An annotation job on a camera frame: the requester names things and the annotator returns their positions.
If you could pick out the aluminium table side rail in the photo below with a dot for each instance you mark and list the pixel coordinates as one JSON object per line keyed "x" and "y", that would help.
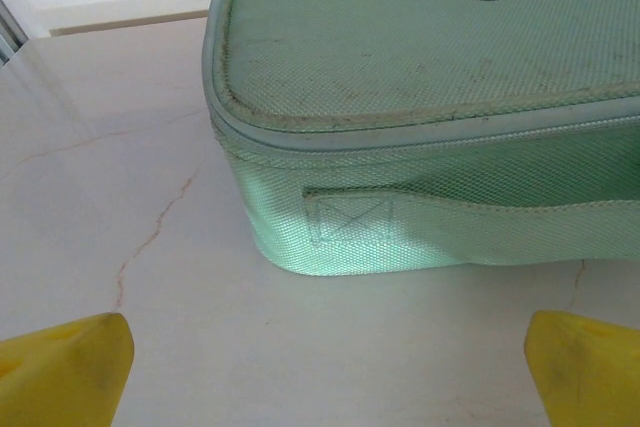
{"x": 10, "y": 34}

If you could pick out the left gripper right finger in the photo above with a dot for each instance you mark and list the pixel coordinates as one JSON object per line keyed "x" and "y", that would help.
{"x": 590, "y": 377}

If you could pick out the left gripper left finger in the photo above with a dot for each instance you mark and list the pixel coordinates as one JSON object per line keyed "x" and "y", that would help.
{"x": 60, "y": 377}

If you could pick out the mint green zip pouch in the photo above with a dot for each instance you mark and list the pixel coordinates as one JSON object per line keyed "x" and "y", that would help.
{"x": 400, "y": 72}

